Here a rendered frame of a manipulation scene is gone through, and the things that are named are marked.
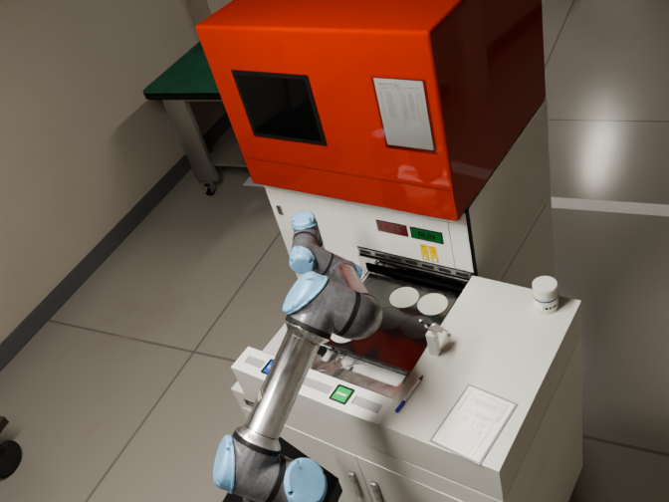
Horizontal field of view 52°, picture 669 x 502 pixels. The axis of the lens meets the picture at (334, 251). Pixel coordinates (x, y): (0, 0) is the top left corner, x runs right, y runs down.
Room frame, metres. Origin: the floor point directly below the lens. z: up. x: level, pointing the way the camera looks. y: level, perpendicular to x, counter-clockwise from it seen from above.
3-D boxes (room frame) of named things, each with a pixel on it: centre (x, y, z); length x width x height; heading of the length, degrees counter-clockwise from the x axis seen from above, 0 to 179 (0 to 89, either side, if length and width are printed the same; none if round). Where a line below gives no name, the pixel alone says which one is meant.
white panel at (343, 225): (1.90, -0.12, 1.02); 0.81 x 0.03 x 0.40; 46
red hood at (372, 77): (2.13, -0.34, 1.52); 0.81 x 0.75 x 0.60; 46
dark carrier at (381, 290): (1.60, -0.11, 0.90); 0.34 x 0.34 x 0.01; 46
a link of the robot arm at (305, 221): (1.66, 0.06, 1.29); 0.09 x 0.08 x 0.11; 165
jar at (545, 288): (1.39, -0.56, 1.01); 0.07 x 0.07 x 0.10
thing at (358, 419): (1.39, 0.19, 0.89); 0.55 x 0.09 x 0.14; 46
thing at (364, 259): (1.77, -0.24, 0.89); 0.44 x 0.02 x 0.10; 46
